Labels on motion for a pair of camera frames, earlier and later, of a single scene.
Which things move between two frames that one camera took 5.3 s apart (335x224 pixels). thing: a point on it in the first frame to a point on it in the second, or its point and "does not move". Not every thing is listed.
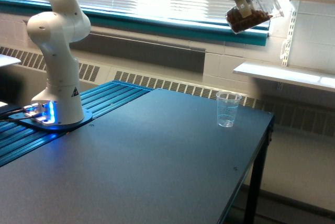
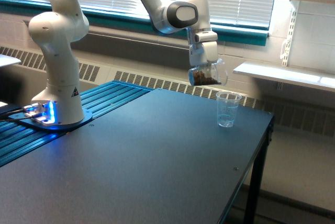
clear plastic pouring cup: x=264 y=8 to x=214 y=73
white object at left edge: x=5 y=60 does not move
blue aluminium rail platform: x=15 y=140 does not move
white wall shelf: x=319 y=78 does not move
